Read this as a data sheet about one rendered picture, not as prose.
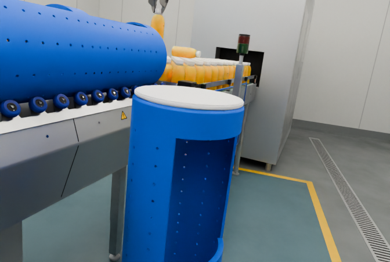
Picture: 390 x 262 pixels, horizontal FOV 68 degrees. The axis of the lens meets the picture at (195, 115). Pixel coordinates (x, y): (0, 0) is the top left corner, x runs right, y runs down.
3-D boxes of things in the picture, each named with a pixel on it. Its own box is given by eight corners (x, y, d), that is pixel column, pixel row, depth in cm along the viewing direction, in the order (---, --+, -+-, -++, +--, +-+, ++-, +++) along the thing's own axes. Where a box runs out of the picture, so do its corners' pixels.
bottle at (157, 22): (146, 48, 145) (149, 9, 141) (152, 49, 152) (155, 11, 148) (159, 50, 144) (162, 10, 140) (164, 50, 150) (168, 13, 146)
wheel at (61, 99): (49, 96, 81) (53, 93, 80) (62, 94, 85) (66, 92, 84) (56, 110, 80) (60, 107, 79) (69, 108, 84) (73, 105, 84)
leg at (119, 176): (107, 258, 156) (112, 149, 142) (113, 252, 161) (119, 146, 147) (115, 262, 154) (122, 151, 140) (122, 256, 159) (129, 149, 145)
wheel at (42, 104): (24, 99, 74) (28, 96, 73) (39, 97, 78) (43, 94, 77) (32, 115, 74) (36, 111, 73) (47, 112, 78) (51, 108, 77)
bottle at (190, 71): (196, 99, 152) (200, 64, 148) (186, 100, 147) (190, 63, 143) (187, 97, 157) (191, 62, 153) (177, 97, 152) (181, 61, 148)
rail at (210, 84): (188, 91, 141) (189, 85, 140) (254, 78, 286) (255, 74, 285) (190, 91, 140) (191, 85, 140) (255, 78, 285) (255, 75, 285)
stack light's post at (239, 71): (210, 239, 182) (235, 64, 158) (213, 236, 185) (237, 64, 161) (217, 241, 180) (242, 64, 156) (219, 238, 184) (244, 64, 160)
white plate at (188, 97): (111, 90, 65) (110, 95, 65) (229, 111, 56) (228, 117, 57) (165, 82, 91) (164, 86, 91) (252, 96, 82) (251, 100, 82)
